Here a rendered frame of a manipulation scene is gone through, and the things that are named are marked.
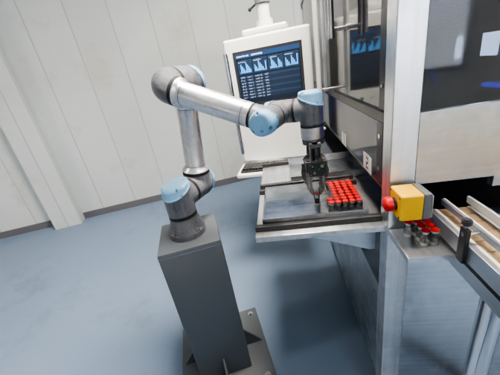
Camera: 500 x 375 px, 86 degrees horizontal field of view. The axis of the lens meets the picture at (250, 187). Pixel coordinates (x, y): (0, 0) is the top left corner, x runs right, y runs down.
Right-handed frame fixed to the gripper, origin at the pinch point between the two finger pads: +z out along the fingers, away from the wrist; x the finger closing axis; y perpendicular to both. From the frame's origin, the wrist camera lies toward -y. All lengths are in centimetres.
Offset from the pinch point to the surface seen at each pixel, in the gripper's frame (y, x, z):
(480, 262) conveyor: 41, 29, 1
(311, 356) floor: -1, -8, 93
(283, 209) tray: 2.2, -12.8, 5.2
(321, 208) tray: 4.4, 0.8, 5.2
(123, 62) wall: -219, -174, -75
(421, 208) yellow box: 28.9, 22.3, -5.9
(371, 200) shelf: 1.7, 18.9, 5.4
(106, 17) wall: -219, -176, -117
